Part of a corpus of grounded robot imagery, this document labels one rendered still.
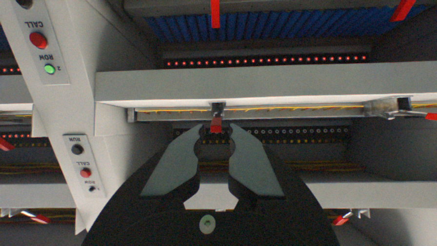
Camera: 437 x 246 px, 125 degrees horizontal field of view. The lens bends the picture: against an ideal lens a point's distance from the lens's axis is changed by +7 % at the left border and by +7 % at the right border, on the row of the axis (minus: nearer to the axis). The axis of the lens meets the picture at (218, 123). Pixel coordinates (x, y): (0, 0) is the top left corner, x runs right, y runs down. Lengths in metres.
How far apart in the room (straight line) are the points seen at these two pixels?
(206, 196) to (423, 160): 0.46
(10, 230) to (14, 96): 0.59
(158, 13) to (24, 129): 0.59
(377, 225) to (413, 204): 0.20
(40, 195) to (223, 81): 0.41
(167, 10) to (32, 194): 0.43
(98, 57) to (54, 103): 0.09
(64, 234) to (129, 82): 0.57
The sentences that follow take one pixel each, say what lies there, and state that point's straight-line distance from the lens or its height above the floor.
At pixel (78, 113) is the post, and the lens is 0.27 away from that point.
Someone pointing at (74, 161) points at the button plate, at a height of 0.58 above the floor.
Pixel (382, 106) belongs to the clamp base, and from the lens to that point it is 0.31.
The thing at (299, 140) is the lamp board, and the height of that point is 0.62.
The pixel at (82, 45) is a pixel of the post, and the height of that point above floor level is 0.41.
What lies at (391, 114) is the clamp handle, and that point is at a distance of 0.32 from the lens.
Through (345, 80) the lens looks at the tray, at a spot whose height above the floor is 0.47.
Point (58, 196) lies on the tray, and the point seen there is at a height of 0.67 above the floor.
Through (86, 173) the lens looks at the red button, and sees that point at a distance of 0.30.
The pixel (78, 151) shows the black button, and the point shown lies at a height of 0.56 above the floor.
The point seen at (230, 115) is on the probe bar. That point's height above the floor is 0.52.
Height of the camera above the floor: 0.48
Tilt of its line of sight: 14 degrees up
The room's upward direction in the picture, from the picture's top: 178 degrees clockwise
